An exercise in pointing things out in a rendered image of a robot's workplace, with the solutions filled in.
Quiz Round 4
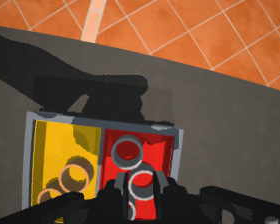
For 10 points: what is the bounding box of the bronze bushing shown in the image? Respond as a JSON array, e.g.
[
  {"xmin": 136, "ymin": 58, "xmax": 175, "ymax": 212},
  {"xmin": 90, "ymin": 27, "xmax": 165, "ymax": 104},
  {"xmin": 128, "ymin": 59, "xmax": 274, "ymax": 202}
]
[
  {"xmin": 58, "ymin": 158, "xmax": 94, "ymax": 193},
  {"xmin": 37, "ymin": 180, "xmax": 67, "ymax": 204}
]

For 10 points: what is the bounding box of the grey metal sleeve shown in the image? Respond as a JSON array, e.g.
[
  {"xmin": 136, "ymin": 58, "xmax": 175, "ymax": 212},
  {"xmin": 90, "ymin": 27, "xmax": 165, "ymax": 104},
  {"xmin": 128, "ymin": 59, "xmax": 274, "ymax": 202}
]
[
  {"xmin": 111, "ymin": 135, "xmax": 143, "ymax": 170},
  {"xmin": 128, "ymin": 191, "xmax": 136, "ymax": 220},
  {"xmin": 128, "ymin": 163, "xmax": 156, "ymax": 201}
]

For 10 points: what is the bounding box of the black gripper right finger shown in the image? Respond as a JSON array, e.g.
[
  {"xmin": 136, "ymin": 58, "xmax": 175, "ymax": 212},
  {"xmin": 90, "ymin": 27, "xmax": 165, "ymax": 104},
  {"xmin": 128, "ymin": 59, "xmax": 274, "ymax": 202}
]
[{"xmin": 153, "ymin": 171, "xmax": 280, "ymax": 224}]

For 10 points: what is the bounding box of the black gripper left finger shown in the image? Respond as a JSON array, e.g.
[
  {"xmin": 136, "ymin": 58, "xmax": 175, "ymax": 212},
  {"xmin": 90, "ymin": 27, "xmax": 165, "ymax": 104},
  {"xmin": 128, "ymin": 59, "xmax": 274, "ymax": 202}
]
[{"xmin": 0, "ymin": 172, "xmax": 129, "ymax": 224}]

